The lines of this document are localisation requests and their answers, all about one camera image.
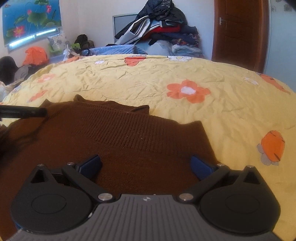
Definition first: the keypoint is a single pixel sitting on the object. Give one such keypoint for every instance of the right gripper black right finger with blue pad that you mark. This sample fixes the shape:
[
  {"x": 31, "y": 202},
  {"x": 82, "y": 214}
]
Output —
[{"x": 238, "y": 202}]

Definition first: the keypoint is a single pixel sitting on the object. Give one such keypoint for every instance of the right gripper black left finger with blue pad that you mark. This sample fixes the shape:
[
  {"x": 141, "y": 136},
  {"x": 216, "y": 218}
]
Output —
[{"x": 53, "y": 201}]

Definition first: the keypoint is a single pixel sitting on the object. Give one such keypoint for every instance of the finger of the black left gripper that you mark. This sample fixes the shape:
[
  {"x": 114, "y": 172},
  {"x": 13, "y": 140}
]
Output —
[{"x": 10, "y": 111}]

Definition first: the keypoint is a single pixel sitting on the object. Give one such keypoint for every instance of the brown knitted sweater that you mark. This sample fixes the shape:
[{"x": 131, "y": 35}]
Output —
[{"x": 140, "y": 153}]

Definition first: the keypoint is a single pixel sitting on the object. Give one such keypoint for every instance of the pile of mixed clothes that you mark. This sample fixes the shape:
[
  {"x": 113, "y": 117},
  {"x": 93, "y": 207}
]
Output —
[{"x": 161, "y": 23}]

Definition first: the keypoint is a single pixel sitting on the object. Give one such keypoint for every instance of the black chair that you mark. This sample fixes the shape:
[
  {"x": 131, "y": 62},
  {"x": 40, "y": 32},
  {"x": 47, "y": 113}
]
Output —
[{"x": 8, "y": 68}]

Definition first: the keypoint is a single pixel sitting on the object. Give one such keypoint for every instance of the orange cloth bundle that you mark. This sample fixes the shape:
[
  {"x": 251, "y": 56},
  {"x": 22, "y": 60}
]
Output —
[{"x": 35, "y": 56}]

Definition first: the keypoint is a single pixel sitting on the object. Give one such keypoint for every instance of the floral patterned pillow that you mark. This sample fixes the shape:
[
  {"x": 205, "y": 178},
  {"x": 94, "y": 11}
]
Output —
[{"x": 59, "y": 42}]

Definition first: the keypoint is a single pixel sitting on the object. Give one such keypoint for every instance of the yellow floral bed quilt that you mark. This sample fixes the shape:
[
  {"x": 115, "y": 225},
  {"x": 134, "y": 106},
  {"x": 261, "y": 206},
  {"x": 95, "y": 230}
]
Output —
[{"x": 249, "y": 117}]

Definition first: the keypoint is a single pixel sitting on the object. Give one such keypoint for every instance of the blue lotus window blind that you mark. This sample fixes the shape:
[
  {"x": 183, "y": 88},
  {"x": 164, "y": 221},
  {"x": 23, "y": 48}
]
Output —
[{"x": 26, "y": 21}]

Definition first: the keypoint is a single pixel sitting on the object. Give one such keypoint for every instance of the dark green bag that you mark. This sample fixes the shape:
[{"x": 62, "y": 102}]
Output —
[{"x": 83, "y": 42}]

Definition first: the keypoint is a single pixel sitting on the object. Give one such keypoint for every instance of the blue quilted blanket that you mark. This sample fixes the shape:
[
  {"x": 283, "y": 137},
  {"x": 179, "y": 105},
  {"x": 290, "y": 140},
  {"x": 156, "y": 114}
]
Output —
[{"x": 114, "y": 49}]

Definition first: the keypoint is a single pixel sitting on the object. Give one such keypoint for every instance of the white wardrobe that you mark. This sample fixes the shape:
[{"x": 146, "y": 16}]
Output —
[{"x": 280, "y": 58}]

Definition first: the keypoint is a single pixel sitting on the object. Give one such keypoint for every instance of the brown wooden door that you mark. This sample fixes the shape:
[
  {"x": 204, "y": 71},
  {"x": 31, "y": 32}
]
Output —
[{"x": 243, "y": 41}]

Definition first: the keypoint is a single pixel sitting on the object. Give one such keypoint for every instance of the grey framed wall panel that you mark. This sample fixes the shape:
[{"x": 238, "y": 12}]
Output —
[{"x": 120, "y": 21}]

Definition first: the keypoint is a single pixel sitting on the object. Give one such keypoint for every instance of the silver door handle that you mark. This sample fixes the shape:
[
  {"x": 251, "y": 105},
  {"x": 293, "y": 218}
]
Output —
[{"x": 222, "y": 21}]

